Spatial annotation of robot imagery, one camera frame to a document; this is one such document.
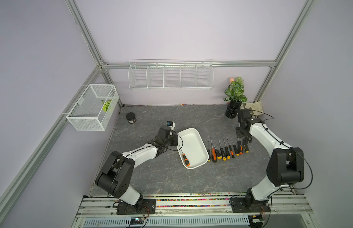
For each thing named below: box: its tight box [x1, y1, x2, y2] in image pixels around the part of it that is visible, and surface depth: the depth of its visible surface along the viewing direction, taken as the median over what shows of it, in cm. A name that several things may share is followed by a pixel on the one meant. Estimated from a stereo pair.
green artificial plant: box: [223, 76, 248, 103], surface depth 96 cm
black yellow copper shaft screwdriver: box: [243, 143, 250, 153], surface depth 95 cm
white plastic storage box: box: [176, 127, 209, 170], surface depth 93 cm
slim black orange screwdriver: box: [227, 138, 235, 159], surface depth 94 cm
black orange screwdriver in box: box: [178, 144, 191, 167], surface depth 90 cm
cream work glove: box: [244, 100, 264, 116], surface depth 122 cm
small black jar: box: [125, 112, 137, 124], surface depth 111 cm
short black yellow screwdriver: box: [213, 145, 223, 160], surface depth 91 cm
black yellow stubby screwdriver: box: [222, 136, 232, 160], surface depth 94 cm
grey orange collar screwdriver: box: [239, 145, 244, 155], surface depth 93 cm
